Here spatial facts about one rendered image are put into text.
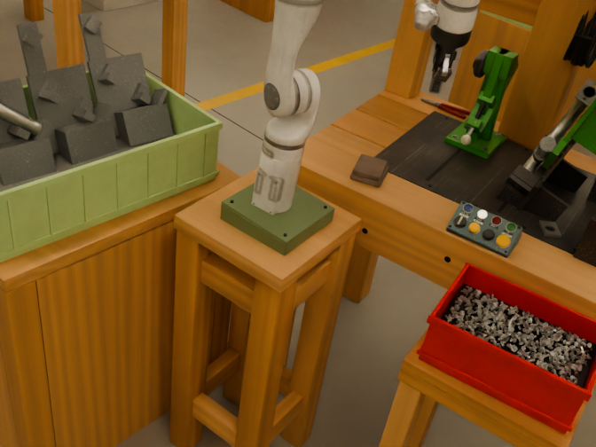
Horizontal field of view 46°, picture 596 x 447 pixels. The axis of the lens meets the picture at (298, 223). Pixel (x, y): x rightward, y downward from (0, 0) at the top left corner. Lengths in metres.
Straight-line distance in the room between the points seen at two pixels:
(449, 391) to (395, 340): 1.22
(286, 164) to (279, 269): 0.23
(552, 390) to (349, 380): 1.19
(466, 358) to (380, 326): 1.29
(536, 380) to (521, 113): 0.97
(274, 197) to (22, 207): 0.53
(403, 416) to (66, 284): 0.81
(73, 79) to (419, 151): 0.92
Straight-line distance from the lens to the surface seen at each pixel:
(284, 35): 1.40
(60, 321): 1.75
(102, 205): 1.69
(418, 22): 1.34
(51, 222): 1.64
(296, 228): 1.57
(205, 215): 1.65
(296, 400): 2.07
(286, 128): 1.51
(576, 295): 1.62
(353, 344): 2.59
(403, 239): 1.71
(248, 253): 1.54
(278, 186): 1.55
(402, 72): 2.25
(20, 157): 1.76
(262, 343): 1.65
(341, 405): 2.39
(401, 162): 1.87
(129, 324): 1.91
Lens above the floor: 1.82
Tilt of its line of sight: 36 degrees down
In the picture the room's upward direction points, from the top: 9 degrees clockwise
